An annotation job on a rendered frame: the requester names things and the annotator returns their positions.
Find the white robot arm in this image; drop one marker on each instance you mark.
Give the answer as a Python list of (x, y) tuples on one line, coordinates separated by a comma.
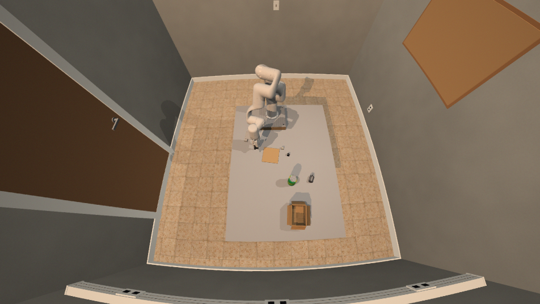
[(273, 89)]

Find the orange flat square mat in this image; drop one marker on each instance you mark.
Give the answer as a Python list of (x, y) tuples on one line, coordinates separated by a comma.
[(270, 155)]

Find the green drink can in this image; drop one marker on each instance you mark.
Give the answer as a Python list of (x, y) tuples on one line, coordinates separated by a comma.
[(292, 180)]

